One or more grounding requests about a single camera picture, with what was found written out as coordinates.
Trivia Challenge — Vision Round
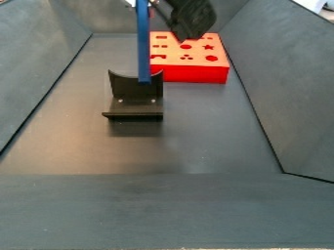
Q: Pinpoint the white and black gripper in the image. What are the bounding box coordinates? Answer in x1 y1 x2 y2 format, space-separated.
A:
165 0 216 42

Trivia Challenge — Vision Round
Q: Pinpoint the blue rectangular block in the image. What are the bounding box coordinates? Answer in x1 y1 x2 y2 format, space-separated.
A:
136 0 151 84

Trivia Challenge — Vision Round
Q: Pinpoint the red shape sorting board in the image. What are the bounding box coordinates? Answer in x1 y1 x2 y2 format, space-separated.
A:
149 31 230 84

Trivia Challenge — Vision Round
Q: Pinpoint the black curved fixture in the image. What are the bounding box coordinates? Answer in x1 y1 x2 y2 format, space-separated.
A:
101 71 164 120

